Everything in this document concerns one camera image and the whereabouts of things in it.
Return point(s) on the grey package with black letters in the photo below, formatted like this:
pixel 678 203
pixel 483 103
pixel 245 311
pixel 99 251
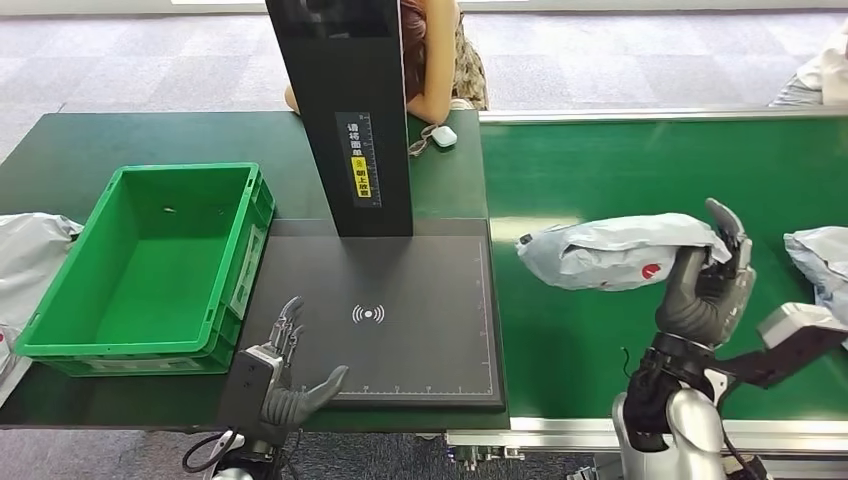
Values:
pixel 596 252

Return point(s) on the eyeglasses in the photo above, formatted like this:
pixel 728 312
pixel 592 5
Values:
pixel 415 147

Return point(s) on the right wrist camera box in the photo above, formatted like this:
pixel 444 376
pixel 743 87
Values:
pixel 795 321

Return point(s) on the person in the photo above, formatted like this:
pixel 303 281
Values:
pixel 437 60
pixel 821 73

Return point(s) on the grey conveyor underframe fittings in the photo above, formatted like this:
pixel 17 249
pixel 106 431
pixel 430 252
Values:
pixel 487 456

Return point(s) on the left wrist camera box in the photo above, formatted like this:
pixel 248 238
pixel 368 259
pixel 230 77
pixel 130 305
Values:
pixel 248 391

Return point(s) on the aluminium conveyor side rail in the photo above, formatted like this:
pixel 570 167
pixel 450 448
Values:
pixel 563 430
pixel 662 114

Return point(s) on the black scanner column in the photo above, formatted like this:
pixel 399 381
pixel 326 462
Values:
pixel 331 79

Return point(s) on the grey plastic mailer package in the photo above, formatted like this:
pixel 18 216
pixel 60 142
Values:
pixel 26 265
pixel 821 255

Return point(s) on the black scanner platform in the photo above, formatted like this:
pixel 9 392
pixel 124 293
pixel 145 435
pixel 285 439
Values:
pixel 411 344

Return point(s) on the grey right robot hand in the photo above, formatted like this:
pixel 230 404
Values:
pixel 696 305

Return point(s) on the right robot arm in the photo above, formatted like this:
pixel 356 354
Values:
pixel 689 417

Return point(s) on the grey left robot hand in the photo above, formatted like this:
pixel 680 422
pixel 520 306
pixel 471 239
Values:
pixel 288 404

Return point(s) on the green conveyor belt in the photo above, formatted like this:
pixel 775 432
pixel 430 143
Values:
pixel 596 172

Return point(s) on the white earbuds case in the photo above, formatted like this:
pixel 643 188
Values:
pixel 444 136

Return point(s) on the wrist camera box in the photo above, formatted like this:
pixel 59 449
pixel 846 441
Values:
pixel 795 321
pixel 248 391

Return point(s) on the green plastic crate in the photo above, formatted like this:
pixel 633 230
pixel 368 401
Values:
pixel 159 278

